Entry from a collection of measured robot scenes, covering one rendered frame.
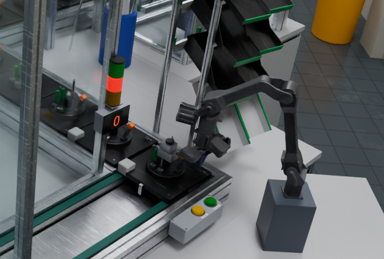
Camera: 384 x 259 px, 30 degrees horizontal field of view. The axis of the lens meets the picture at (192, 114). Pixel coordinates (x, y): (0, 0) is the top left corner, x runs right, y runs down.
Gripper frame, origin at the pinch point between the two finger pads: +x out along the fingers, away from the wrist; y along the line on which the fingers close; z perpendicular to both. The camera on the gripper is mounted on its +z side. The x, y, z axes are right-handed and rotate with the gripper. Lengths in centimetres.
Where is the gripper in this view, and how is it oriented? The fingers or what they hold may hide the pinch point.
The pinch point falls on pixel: (200, 158)
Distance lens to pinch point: 241.1
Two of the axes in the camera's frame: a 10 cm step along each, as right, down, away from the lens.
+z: 7.8, 4.3, -4.6
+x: -1.6, 8.4, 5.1
